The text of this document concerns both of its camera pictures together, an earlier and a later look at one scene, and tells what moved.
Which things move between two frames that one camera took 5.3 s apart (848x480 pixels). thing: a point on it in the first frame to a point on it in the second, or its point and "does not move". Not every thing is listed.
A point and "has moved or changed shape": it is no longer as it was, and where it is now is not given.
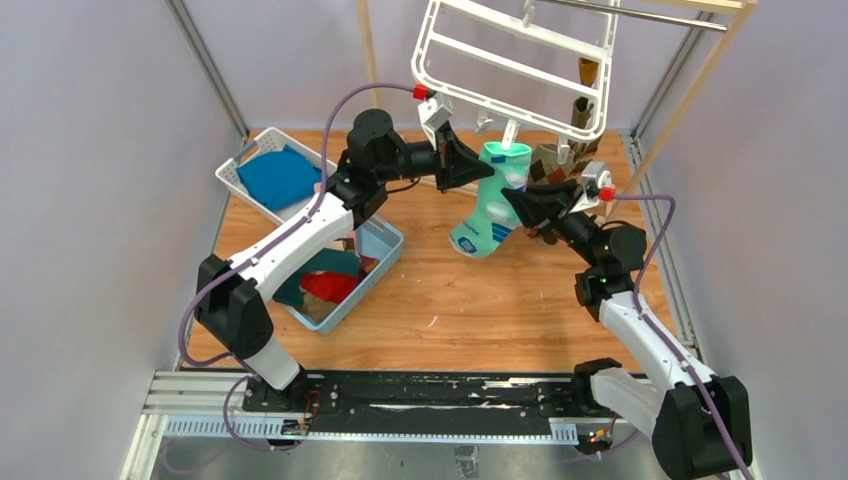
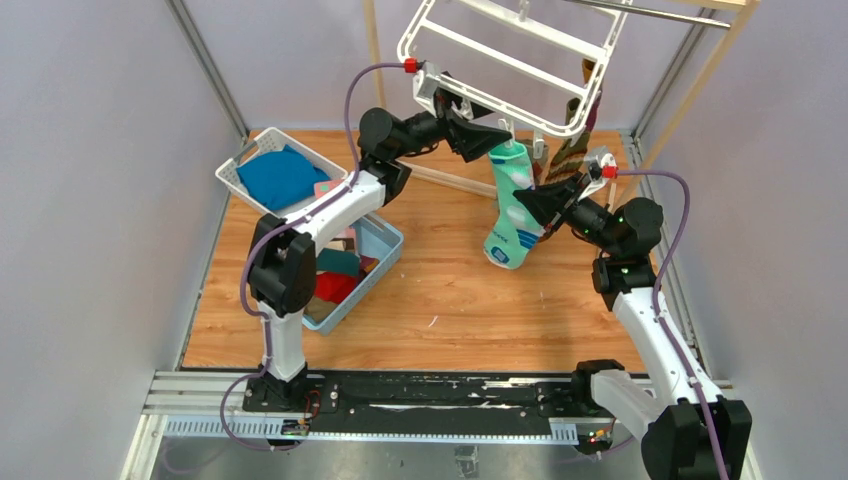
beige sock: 335,287 does not move
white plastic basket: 270,139 does not move
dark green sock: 325,260 does not move
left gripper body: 442,157 to 443,104
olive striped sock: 588,71 does not move
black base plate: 426,396 does not move
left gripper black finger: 465,164 to 471,139
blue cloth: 279,179 does not move
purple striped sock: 368,264 does not move
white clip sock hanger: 513,121 to 426,73
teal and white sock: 494,220 has moved or changed shape
